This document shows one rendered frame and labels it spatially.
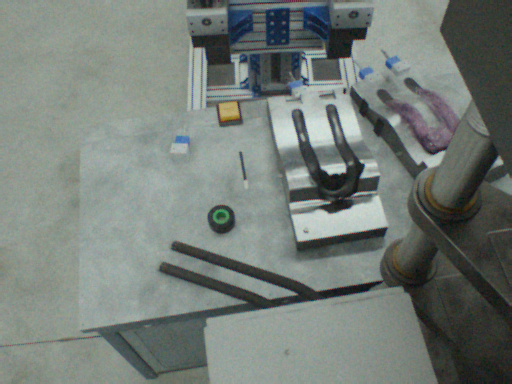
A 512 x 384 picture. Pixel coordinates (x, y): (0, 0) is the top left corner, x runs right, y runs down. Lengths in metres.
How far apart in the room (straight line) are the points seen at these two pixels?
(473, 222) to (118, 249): 1.08
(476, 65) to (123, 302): 1.21
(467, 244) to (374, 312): 0.16
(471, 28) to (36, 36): 3.16
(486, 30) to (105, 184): 1.38
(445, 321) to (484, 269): 0.25
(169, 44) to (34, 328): 1.72
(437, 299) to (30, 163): 2.30
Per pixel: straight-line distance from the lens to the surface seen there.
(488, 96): 0.53
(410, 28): 3.36
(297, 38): 2.13
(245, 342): 0.77
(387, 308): 0.80
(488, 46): 0.53
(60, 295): 2.52
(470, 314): 1.03
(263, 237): 1.57
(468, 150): 0.69
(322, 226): 1.52
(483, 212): 0.82
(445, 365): 1.26
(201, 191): 1.65
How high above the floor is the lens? 2.21
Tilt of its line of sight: 59 degrees down
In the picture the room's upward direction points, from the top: 3 degrees counter-clockwise
